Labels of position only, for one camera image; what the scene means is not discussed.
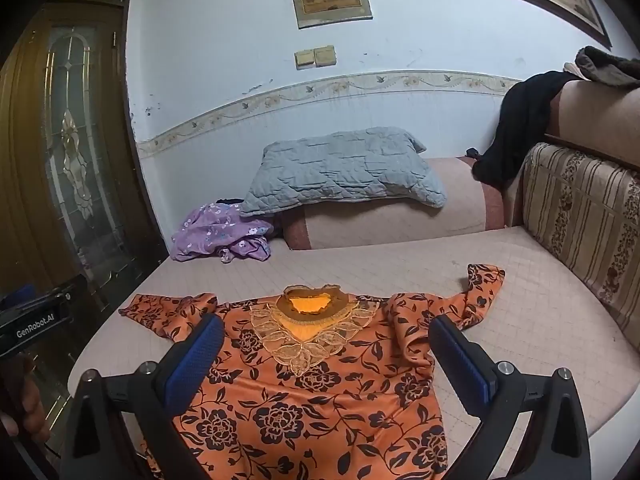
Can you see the wooden door with patterned glass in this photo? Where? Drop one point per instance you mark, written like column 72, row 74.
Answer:
column 30, row 135

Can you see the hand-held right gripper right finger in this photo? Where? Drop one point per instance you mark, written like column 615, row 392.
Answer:
column 462, row 365

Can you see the grey quilted pillow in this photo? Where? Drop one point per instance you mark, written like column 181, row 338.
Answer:
column 340, row 170

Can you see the yellowed wall plaque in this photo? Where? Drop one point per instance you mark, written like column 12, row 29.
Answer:
column 332, row 0

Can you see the striped floral sofa back cushion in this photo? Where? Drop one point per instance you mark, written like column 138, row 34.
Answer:
column 585, row 220

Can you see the person's left hand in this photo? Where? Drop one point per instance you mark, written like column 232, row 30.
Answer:
column 30, row 400

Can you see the purple floral cloth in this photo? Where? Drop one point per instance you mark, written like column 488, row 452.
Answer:
column 215, row 232

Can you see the orange black floral blouse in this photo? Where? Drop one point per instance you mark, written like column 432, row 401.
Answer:
column 310, row 410

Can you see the black garment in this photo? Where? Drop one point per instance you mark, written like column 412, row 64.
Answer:
column 520, row 120

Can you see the dark brown garment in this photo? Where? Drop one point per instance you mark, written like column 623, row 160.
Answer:
column 607, row 67

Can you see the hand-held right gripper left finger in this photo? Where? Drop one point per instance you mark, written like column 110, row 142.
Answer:
column 192, row 360

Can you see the yellowed wall switch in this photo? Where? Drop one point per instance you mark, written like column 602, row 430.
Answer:
column 304, row 59
column 325, row 55

